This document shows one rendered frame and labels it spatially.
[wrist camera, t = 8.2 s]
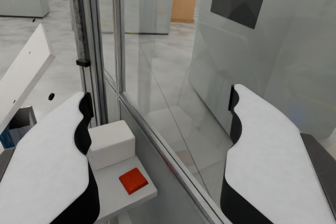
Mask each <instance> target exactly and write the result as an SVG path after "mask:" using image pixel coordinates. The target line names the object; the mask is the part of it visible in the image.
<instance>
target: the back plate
mask: <svg viewBox="0 0 336 224"><path fill-rule="evenodd" d="M55 58H56V55H55V53H54V50H53V47H52V45H51V42H50V39H49V36H48V34H47V31H46V28H45V26H44V25H43V24H41V23H40V24H39V26H38V27H37V29H36V30H35V31H34V33H33V34H32V36H31V37H30V39H29V40H28V42H27V43H26V44H25V46H24V47H23V49H22V50H21V52H20V53H19V55H18V56H17V57H16V59H15V60H14V62H13V63H12V65H11V66H10V68H9V69H8V70H7V72H6V73H5V75H4V76H3V78H2V79H1V81H0V135H1V133H2V132H3V131H4V129H5V128H6V126H7V125H8V123H9V122H10V121H11V119H12V118H13V116H14V115H15V114H16V112H17V111H18V109H19V108H20V107H21V105H22V104H23V102H24V101H25V100H26V98H27V97H28V95H29V94H30V93H31V91H32V90H33V88H34V87H35V86H36V84H37V83H38V81H39V80H40V79H41V77H42V76H43V74H44V73H45V72H46V70H47V69H48V67H49V66H50V65H51V63H52V62H53V60H54V59H55ZM54 96H55V94H54V93H51V94H50V95H49V96H48V100H50V101H52V100H53V98H54Z"/></svg>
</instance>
